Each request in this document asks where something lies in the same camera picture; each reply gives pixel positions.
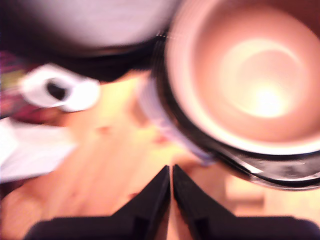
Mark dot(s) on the rice cooker lid, dimpled plate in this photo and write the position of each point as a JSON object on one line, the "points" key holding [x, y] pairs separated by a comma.
{"points": [[100, 22]]}

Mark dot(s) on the black cooking pot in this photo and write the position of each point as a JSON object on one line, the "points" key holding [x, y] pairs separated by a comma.
{"points": [[250, 75]]}

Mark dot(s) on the white round object, dark hole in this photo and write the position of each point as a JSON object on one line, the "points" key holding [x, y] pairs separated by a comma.
{"points": [[75, 95]]}

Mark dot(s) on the black Philips rice cooker body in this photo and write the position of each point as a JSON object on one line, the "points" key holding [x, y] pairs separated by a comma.
{"points": [[250, 165]]}

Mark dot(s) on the white Porlex box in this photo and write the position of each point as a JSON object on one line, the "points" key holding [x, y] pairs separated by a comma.
{"points": [[30, 150]]}

